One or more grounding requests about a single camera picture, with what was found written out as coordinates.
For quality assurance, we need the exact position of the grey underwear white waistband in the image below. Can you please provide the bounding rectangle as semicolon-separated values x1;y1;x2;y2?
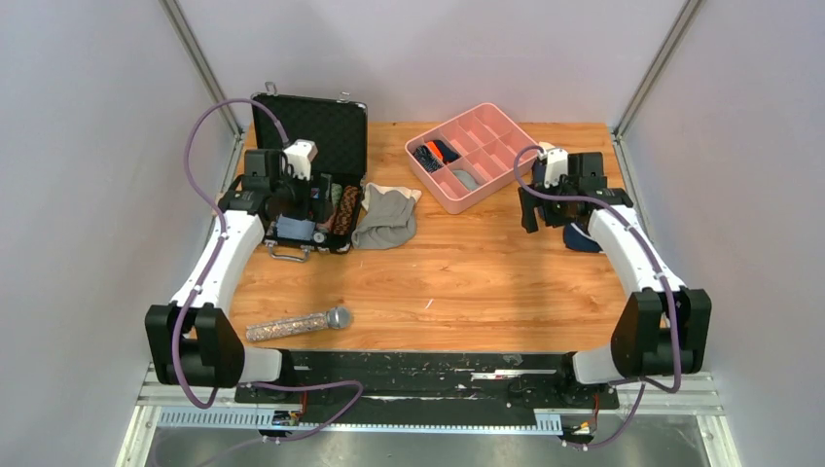
351;182;422;250

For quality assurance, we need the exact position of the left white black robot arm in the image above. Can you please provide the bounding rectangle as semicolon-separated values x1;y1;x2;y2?
145;139;319;402

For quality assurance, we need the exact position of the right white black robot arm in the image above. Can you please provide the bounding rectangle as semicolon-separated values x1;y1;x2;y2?
514;145;712;407

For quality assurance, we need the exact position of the navy blue underwear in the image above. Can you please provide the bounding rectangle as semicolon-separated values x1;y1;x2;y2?
562;223;602;254

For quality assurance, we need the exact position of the rolled grey underwear in tray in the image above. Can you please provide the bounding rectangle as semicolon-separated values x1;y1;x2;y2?
451;169;480;192

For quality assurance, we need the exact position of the rolled navy underwear in tray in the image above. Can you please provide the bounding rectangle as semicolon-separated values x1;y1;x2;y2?
433;140;460;164

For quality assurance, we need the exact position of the rolled orange underwear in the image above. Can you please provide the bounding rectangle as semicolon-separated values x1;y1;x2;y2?
424;141;446;165

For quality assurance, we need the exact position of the rolled dark patterned underwear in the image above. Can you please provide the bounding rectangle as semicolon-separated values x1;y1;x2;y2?
412;145;444;173

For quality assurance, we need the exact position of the pink compartment organizer tray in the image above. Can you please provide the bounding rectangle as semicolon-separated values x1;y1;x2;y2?
405;102;536;214

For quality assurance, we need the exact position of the black poker chip case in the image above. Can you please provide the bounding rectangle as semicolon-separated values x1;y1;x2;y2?
252;81;368;262

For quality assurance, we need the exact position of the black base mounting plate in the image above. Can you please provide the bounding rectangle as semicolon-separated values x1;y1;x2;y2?
234;350;619;426

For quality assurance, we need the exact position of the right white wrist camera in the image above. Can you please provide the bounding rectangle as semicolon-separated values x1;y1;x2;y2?
532;142;569;189

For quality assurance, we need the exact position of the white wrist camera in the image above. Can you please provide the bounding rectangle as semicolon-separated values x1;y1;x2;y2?
283;139;318;181
532;142;569;189

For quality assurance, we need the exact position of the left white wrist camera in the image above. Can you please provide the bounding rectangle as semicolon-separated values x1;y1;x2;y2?
283;139;318;181

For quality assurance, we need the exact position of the glitter handle microphone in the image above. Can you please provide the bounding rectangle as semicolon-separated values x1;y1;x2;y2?
245;306;353;342

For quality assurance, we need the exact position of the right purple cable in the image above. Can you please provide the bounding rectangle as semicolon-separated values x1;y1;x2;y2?
513;144;685;450

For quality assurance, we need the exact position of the aluminium frame rail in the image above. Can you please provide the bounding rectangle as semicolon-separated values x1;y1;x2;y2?
116;371;741;466

